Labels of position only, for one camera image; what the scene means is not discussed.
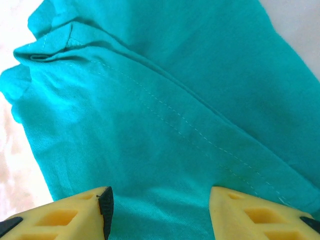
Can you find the teal t-shirt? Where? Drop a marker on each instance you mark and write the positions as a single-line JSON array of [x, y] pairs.
[[162, 105]]

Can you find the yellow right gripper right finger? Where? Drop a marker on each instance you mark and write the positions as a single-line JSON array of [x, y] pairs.
[[257, 220]]

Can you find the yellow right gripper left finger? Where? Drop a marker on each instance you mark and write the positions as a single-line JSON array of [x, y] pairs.
[[57, 220]]

